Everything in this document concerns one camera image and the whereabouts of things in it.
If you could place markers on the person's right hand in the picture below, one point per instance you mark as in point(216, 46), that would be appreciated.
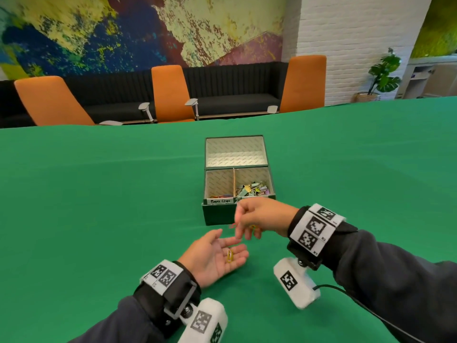
point(267, 214)

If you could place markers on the person's left hand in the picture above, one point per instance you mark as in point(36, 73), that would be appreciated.
point(210, 258)

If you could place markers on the yellow paper clip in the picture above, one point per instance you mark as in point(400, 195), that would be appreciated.
point(230, 256)

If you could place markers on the heap of sorted binder clips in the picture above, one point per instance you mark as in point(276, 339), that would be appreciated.
point(253, 189)

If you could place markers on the red paper clip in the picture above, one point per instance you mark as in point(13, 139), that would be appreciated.
point(233, 225)

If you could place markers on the dark green divided box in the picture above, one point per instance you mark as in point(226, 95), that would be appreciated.
point(217, 214)

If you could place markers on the person's right forearm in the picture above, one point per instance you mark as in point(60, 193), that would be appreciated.
point(400, 282)

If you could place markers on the person's left forearm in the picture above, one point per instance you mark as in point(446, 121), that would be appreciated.
point(125, 325)

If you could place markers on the right wrist marker band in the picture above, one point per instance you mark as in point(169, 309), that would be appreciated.
point(314, 228)

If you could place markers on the wrist marker band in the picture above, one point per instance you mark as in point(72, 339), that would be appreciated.
point(314, 228)
point(164, 276)

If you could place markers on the left wrist marker band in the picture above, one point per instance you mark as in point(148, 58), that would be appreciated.
point(164, 276)

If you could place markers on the black bench sofa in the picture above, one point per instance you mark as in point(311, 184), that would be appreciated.
point(235, 85)

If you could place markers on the orange chair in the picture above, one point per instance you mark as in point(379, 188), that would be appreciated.
point(305, 83)
point(169, 92)
point(51, 101)

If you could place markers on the green table cloth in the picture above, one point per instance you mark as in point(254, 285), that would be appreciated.
point(71, 182)

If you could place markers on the potted green plant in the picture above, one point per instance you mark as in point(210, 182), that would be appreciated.
point(383, 74)

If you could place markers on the white shelf unit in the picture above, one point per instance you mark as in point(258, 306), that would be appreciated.
point(432, 78)

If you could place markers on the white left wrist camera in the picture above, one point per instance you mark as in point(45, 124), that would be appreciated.
point(203, 321)

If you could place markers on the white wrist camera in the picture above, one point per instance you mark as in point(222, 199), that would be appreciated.
point(294, 282)
point(203, 321)

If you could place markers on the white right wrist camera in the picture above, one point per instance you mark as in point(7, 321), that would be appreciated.
point(294, 282)

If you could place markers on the colourful wall mural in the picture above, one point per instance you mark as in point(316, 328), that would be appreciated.
point(125, 32)

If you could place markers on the green yellow wall painting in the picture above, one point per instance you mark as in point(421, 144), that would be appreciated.
point(437, 28)

